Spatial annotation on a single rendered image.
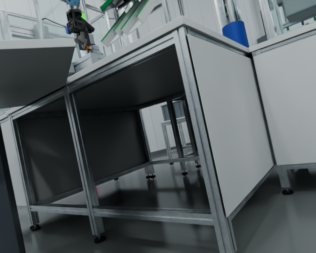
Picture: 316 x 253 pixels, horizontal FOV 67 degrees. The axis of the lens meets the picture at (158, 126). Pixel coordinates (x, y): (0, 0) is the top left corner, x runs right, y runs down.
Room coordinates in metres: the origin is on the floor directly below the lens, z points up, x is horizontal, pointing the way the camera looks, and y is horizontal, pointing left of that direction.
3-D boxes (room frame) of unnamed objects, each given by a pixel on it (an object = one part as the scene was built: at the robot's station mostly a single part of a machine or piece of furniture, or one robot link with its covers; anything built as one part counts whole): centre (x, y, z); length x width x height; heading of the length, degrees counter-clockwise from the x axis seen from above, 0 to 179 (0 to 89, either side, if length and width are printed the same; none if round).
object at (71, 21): (1.38, 0.34, 1.21); 0.09 x 0.08 x 0.12; 143
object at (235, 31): (1.73, -0.68, 0.99); 0.16 x 0.16 x 0.27
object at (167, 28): (1.81, 0.01, 0.84); 1.50 x 1.41 x 0.03; 53
